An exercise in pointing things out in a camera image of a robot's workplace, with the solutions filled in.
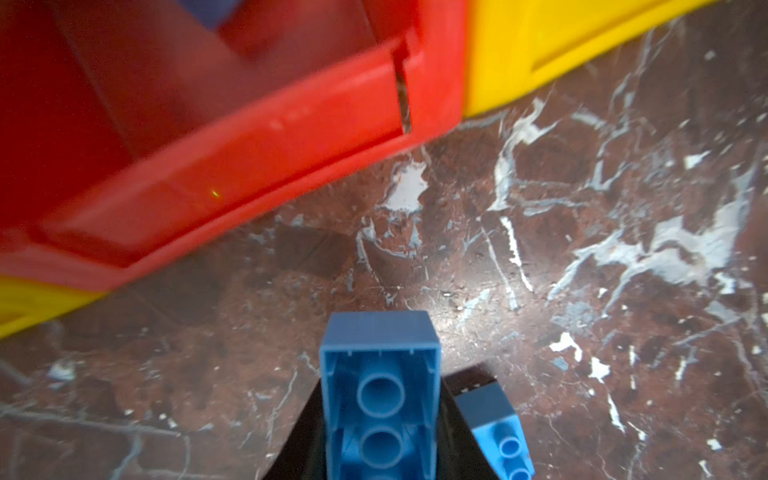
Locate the blue lego brick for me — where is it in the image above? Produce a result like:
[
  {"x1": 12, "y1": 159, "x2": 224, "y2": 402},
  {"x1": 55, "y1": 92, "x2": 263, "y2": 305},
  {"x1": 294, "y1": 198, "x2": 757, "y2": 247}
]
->
[
  {"x1": 179, "y1": 0, "x2": 243, "y2": 30},
  {"x1": 455, "y1": 382, "x2": 535, "y2": 480},
  {"x1": 319, "y1": 311, "x2": 441, "y2": 479}
]

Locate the left yellow plastic bin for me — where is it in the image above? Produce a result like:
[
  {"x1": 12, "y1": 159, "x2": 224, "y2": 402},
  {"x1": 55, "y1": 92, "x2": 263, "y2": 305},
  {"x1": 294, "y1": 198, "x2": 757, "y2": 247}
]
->
[{"x1": 1, "y1": 276, "x2": 107, "y2": 338}]

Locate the red plastic bin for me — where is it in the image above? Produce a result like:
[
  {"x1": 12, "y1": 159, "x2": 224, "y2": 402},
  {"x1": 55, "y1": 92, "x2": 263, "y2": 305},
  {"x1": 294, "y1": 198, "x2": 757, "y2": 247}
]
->
[{"x1": 1, "y1": 1, "x2": 467, "y2": 291}]

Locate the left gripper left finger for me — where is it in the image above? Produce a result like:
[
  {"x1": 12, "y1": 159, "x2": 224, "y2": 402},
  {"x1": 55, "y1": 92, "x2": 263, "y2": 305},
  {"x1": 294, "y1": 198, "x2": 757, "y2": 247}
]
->
[{"x1": 263, "y1": 381, "x2": 327, "y2": 480}]

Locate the yellow plastic bin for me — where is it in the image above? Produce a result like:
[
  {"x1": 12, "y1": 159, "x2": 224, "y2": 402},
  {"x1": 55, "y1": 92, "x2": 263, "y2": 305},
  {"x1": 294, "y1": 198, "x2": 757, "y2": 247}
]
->
[
  {"x1": 1, "y1": 276, "x2": 107, "y2": 338},
  {"x1": 463, "y1": 0, "x2": 709, "y2": 117}
]

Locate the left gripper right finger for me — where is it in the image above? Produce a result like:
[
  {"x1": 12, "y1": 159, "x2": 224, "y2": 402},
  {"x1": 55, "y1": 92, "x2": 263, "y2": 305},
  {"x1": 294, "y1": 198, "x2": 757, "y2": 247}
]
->
[{"x1": 436, "y1": 383, "x2": 498, "y2": 480}]

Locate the right yellow plastic bin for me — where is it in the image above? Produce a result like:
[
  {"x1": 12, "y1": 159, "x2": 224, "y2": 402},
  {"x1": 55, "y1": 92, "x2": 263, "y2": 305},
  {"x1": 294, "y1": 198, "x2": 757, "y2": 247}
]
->
[{"x1": 463, "y1": 0, "x2": 709, "y2": 117}]

